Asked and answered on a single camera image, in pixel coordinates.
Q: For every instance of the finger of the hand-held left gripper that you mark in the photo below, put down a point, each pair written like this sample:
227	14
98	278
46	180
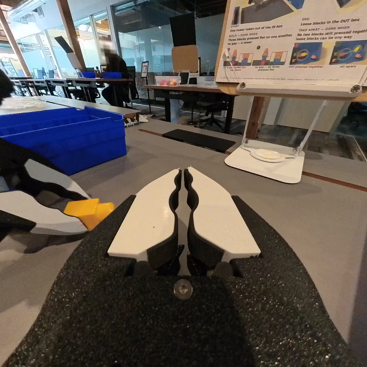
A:
48	175
37	213

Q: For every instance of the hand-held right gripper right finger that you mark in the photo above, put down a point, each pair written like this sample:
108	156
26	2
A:
223	223

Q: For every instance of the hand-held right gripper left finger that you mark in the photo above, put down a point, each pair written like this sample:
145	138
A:
143	223

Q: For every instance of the blue plastic bin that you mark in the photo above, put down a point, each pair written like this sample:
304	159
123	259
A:
71	149

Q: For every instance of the yellow toy block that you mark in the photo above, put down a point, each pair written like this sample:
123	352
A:
86	212

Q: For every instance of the clear box of coloured blocks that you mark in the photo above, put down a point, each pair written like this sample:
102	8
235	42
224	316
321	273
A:
166	81

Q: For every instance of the clear plastic bag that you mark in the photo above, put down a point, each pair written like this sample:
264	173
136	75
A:
23	103

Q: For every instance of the white board stand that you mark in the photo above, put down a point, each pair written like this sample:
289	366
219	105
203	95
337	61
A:
272	172

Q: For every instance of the black table mat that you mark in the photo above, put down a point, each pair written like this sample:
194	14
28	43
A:
197	139

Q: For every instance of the white plastic parts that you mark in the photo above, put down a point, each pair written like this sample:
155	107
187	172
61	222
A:
133	122

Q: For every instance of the wooden desk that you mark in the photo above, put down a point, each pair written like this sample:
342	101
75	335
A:
86	79
186	88

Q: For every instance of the small blue bin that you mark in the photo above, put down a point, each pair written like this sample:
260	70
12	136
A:
89	75
111	75

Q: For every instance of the wooden column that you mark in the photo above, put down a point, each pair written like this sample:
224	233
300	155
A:
14	43
71	34

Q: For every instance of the tilted black white panel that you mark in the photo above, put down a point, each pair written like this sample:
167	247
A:
71	58

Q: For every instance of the black office chair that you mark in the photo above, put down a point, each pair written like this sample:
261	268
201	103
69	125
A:
212	110

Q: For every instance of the instruction sheet on white stand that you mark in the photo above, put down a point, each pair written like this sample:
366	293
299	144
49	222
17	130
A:
229	88

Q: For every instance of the black white printed sign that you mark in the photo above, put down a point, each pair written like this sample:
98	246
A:
144	68

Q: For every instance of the white clip bar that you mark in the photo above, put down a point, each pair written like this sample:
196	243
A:
301	89

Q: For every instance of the cork panel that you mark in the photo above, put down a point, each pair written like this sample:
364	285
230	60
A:
185	58

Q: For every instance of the printed instruction sheet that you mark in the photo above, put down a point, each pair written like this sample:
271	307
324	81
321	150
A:
286	43

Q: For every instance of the wooden post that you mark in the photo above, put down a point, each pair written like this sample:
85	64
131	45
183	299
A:
255	120

